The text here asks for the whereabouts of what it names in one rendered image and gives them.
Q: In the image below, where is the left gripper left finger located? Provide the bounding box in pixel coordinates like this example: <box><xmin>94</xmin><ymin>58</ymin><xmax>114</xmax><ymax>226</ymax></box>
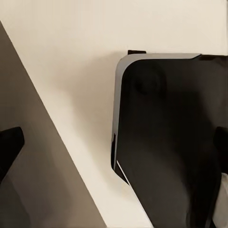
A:
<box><xmin>0</xmin><ymin>126</ymin><xmax>25</xmax><ymax>183</ymax></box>

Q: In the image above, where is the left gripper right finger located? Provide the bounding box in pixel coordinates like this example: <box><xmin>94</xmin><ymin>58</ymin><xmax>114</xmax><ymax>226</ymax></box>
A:
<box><xmin>213</xmin><ymin>126</ymin><xmax>228</xmax><ymax>165</ymax></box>

